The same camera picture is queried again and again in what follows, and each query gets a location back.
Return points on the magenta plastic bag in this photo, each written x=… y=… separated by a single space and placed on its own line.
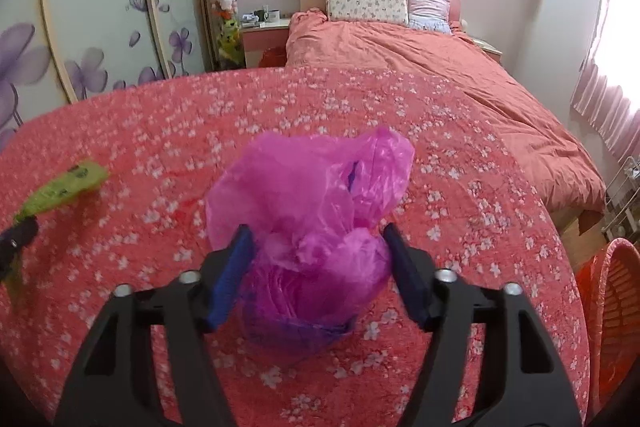
x=300 y=197

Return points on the white floral pillow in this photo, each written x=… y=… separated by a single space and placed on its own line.
x=365 y=2

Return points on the dark green mug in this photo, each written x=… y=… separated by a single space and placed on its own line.
x=259 y=15

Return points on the green snack wrapper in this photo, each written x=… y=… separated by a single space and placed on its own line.
x=65 y=187

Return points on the red shopping bag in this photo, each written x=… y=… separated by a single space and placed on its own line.
x=272 y=58

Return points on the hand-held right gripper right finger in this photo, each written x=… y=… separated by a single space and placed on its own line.
x=410 y=277

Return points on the floral sliding wardrobe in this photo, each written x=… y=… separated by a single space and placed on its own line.
x=100 y=7

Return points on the pink nightstand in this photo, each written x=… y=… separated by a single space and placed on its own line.
x=490 y=49
x=262 y=44

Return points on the pink striped pillow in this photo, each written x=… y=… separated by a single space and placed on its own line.
x=427 y=9

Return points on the pink floral tablecloth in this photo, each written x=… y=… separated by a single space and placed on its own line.
x=150 y=132

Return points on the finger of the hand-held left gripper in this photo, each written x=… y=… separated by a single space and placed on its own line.
x=17 y=234

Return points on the red plastic basket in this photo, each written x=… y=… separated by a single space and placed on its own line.
x=615 y=307

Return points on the bed with salmon duvet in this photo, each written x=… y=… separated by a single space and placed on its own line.
x=425 y=67

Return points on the pink curtain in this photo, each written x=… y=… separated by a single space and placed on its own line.
x=610 y=107

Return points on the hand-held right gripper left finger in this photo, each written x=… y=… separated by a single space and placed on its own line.
x=232 y=277

